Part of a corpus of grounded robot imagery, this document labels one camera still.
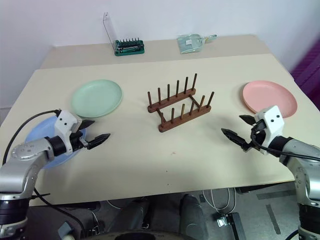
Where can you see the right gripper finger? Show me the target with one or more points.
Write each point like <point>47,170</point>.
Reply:
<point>233,136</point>
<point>248,119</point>

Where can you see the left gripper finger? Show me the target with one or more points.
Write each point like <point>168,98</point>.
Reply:
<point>86,124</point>
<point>98,140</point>

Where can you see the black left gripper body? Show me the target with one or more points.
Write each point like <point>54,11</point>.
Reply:
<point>77,140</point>

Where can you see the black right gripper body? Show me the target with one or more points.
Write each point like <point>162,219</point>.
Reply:
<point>258,136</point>

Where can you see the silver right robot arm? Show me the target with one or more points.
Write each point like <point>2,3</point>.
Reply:
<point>307,175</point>

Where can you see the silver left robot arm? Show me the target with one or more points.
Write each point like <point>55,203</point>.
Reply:
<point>20,172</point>

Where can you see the wooden dish rack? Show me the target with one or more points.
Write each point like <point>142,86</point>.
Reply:
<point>185,118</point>

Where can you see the pale green plate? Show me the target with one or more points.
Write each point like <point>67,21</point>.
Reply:
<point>96,98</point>

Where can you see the pink red plate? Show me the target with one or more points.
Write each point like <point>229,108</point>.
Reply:
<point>270,97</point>

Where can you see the light blue plate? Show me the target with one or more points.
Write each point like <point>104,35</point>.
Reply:
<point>37,135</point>

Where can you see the purple ribbed fabric object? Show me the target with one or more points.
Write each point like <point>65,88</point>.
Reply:
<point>310,75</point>

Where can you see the green screwdriver bit set case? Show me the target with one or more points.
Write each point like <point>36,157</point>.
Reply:
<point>130,50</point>

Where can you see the black box with silver connector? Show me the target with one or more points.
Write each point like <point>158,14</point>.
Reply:
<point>236,225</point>

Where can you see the dark grey rounded shape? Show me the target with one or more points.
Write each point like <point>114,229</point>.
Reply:
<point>192,217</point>

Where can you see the pale green dustpan set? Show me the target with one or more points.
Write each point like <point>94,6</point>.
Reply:
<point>190,45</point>

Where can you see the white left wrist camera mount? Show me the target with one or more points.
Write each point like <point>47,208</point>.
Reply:
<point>63,122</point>

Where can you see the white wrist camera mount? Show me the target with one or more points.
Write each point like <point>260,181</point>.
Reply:
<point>273,120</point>
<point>63,122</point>

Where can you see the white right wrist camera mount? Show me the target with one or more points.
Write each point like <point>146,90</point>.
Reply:
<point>273,120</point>

